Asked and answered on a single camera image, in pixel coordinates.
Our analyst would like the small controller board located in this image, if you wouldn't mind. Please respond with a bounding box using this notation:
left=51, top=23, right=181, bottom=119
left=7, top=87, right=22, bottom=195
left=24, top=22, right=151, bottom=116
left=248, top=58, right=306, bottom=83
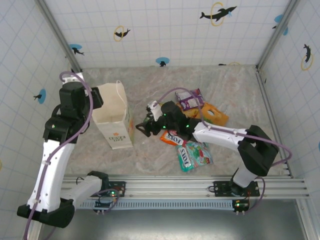
left=94, top=191, right=121, bottom=214
left=231, top=199, right=250, bottom=214

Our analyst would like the aluminium corner post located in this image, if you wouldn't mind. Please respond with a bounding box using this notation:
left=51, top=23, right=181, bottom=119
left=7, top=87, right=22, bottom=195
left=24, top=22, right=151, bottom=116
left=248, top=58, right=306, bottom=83
left=256, top=0, right=301, bottom=71
left=34, top=0, right=84, bottom=73

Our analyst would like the aluminium front rail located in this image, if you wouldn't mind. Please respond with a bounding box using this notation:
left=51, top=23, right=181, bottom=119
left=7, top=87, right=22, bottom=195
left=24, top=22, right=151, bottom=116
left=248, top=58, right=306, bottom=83
left=62, top=174, right=310, bottom=200

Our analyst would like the dolphin sticker blue circle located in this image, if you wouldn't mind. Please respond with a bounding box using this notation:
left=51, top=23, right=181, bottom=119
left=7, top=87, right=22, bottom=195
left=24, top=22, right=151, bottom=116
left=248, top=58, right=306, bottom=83
left=69, top=43, right=85, bottom=56
left=155, top=56, right=170, bottom=68
left=271, top=14, right=290, bottom=36
left=33, top=88, right=47, bottom=105

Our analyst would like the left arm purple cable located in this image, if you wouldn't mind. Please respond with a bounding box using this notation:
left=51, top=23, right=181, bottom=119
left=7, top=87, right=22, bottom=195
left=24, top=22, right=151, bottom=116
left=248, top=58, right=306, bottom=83
left=23, top=71, right=95, bottom=240

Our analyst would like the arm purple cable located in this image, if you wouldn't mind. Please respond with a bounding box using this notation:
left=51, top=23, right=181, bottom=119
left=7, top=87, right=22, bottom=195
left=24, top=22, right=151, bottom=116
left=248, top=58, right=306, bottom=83
left=23, top=71, right=95, bottom=240
left=153, top=87, right=293, bottom=167

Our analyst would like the aluminium side rail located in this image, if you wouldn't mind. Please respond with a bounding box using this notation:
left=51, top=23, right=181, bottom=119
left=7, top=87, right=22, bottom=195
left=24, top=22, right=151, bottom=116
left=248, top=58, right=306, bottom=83
left=256, top=67, right=295, bottom=179

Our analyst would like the purple snack pack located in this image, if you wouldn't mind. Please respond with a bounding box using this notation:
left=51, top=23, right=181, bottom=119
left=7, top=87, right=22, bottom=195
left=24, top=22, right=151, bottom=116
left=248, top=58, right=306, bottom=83
left=174, top=88, right=204, bottom=112

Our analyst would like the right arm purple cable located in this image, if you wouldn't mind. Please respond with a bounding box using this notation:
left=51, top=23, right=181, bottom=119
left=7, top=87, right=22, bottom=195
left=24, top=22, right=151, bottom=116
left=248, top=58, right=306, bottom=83
left=153, top=87, right=293, bottom=167

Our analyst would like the cream floral paper bag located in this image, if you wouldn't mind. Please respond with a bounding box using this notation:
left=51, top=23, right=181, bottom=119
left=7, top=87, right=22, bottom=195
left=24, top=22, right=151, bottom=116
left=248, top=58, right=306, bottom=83
left=91, top=79, right=135, bottom=150

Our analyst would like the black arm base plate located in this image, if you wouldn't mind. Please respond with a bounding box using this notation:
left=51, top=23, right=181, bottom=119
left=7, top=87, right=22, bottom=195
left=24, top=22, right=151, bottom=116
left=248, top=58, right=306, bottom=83
left=213, top=180, right=261, bottom=198
left=108, top=181, right=127, bottom=198

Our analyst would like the teal Fox's candy pack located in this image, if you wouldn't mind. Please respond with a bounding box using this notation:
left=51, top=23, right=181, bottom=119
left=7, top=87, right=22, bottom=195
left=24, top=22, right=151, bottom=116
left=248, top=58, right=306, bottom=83
left=175, top=141, right=214, bottom=173

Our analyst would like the slotted white cable duct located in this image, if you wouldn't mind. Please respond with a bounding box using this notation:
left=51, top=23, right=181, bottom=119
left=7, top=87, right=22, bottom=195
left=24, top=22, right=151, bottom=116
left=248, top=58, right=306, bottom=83
left=79, top=199, right=236, bottom=210

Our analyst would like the orange snack pack with hole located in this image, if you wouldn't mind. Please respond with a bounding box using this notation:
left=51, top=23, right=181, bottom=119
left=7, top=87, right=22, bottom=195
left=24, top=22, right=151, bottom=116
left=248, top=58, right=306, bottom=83
left=198, top=101, right=230, bottom=127

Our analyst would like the yellow green snack pack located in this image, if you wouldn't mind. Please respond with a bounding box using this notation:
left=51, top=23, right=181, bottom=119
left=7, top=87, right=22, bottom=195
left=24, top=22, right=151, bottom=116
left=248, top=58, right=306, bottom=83
left=181, top=106, right=202, bottom=120

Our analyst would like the orange Fox's candy pack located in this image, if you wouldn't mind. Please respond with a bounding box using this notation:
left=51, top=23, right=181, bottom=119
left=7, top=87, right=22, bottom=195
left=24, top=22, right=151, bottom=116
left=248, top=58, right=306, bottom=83
left=159, top=129, right=188, bottom=147

